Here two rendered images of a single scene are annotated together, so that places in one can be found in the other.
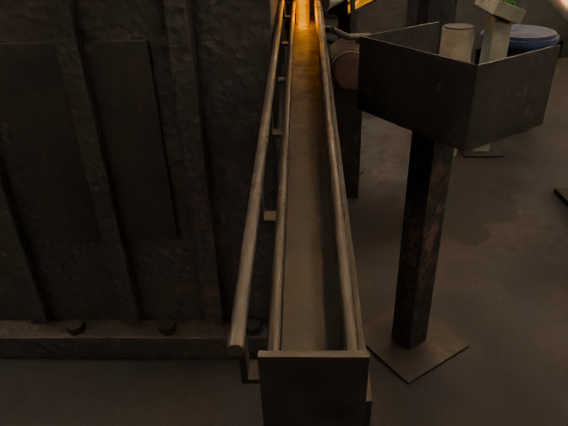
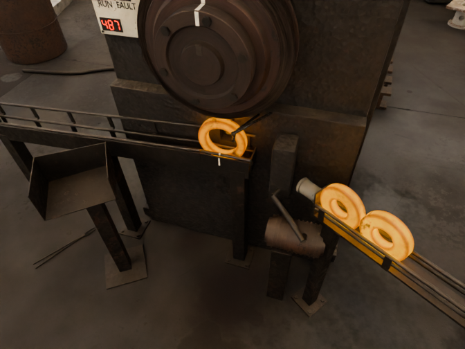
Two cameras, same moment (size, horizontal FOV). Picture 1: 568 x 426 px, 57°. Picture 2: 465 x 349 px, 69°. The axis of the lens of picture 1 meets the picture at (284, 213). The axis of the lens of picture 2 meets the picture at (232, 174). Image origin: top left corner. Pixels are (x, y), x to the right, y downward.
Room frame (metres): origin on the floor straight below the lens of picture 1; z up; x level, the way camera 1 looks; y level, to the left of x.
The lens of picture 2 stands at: (1.73, -0.99, 1.56)
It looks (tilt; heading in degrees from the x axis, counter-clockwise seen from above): 46 degrees down; 106
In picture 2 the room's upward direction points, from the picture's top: 2 degrees counter-clockwise
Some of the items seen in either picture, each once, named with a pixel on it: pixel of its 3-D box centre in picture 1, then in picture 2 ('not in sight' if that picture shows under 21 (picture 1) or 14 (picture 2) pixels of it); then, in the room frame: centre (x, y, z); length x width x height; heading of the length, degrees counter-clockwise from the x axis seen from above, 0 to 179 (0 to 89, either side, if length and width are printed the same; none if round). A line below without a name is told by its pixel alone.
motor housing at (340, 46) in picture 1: (345, 120); (290, 262); (1.75, -0.23, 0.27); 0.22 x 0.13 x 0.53; 177
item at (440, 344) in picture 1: (431, 218); (99, 226); (0.92, -0.30, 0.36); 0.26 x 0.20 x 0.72; 32
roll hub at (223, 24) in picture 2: not in sight; (203, 61); (1.43, -0.17, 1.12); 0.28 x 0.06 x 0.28; 177
